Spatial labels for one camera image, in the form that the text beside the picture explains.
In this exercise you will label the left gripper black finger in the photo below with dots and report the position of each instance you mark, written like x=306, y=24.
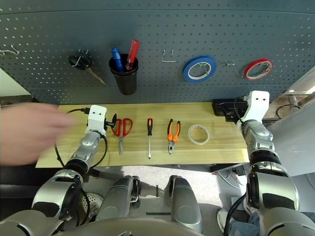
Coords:
x=115, y=120

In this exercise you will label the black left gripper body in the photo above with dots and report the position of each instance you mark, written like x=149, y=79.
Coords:
x=108, y=123

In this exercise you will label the orange black screwdriver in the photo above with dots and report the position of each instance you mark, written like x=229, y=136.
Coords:
x=150, y=125

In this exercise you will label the orange black pliers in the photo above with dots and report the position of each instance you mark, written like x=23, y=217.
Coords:
x=170, y=143

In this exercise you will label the white tape roll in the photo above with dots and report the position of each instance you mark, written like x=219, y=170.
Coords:
x=189, y=134

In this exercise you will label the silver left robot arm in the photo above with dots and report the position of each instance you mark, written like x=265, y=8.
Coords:
x=86, y=145

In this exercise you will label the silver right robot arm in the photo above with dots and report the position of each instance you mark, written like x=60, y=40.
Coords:
x=258, y=137

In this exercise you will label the grey perforated pegboard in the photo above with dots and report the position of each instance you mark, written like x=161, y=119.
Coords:
x=157, y=24

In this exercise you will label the bystander bare hand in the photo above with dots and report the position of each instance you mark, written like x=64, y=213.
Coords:
x=29, y=132

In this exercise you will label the black plastic cup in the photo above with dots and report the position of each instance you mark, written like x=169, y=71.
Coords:
x=126, y=83

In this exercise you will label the metal scissors hook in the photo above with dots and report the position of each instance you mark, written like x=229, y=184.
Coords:
x=78, y=61

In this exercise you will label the grey robot left leg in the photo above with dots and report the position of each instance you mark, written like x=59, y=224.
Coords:
x=118, y=196

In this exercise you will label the grey robot leg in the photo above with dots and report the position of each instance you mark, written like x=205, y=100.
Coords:
x=118, y=196
x=184, y=201

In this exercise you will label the white perforated shoe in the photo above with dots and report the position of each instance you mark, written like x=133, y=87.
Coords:
x=94, y=200

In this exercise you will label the blue tape roll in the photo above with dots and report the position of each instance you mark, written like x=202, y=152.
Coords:
x=186, y=73

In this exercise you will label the grey robot right leg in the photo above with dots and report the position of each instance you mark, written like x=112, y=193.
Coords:
x=184, y=201

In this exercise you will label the black plastic tool case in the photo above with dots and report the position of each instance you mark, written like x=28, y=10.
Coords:
x=221, y=107

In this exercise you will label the grey robot torso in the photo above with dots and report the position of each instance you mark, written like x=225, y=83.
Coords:
x=128, y=228

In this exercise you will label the metal tape hook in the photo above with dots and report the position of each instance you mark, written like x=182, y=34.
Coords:
x=231, y=64

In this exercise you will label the white bystander shoe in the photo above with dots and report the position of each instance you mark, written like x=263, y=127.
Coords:
x=222, y=218

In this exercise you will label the red tape roll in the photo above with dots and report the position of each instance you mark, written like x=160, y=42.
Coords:
x=258, y=60

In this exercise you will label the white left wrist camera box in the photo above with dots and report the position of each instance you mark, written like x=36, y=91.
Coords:
x=97, y=118

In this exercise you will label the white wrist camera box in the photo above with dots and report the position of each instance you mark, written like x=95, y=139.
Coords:
x=256, y=105
x=97, y=118

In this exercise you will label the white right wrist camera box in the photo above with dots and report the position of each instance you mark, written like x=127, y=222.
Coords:
x=256, y=105

